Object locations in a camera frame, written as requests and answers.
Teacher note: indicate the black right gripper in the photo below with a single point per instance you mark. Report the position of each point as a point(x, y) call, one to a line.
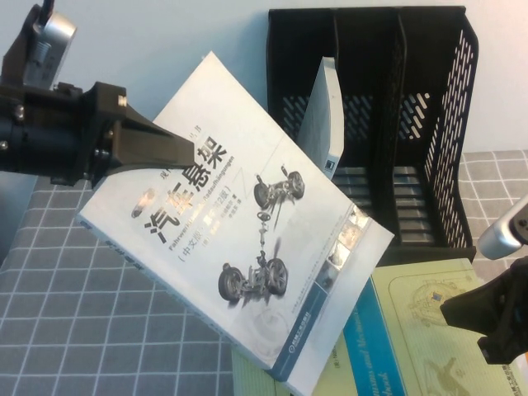
point(517, 297)

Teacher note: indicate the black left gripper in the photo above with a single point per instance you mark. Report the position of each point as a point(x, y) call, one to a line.
point(103, 123)

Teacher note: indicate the white car suspension book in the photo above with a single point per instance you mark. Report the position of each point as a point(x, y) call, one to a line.
point(231, 185)

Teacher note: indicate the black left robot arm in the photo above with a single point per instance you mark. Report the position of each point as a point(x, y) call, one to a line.
point(41, 144)

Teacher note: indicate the yellow green mechanisms book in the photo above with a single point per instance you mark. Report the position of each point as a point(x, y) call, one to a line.
point(412, 330)

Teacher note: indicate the grey white thin book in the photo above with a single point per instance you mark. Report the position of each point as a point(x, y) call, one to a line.
point(328, 115)

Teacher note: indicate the black plastic book stand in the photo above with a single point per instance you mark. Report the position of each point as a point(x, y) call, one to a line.
point(433, 123)

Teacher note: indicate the grey white checked tablecloth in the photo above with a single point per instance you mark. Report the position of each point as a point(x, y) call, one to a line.
point(82, 309)

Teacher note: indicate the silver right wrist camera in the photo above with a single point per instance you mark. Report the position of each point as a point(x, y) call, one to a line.
point(499, 235)

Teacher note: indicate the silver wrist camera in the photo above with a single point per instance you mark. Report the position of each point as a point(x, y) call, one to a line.
point(499, 235)
point(53, 37)

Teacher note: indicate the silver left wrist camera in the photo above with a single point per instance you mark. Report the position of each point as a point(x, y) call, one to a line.
point(53, 37)

